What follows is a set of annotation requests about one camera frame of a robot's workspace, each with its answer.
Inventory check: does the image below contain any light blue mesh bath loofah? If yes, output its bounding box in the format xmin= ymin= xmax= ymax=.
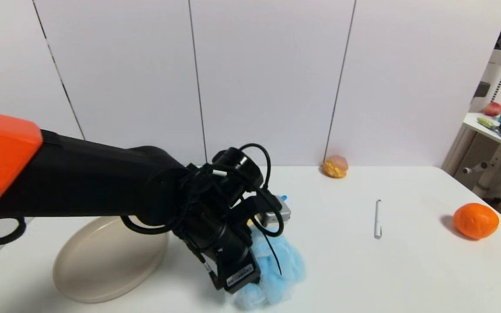
xmin=227 ymin=226 xmax=307 ymax=310

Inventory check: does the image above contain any beige brown round plate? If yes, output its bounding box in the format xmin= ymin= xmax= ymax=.
xmin=53 ymin=216 xmax=169 ymax=303

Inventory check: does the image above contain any yellow pink pastry toy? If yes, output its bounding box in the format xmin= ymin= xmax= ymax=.
xmin=322 ymin=155 xmax=349 ymax=179

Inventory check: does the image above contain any white pen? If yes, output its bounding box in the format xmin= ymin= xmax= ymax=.
xmin=374 ymin=199 xmax=383 ymax=240

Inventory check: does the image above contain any orange tangerine fruit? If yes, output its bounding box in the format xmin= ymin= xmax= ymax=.
xmin=453 ymin=203 xmax=500 ymax=240

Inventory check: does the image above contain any white side table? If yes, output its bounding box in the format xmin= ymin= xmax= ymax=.
xmin=444 ymin=112 xmax=501 ymax=201

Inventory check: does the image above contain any black looped wrist cable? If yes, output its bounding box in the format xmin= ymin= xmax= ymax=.
xmin=198 ymin=143 xmax=286 ymax=276

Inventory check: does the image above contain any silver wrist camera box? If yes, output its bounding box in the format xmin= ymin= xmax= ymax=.
xmin=257 ymin=198 xmax=292 ymax=227

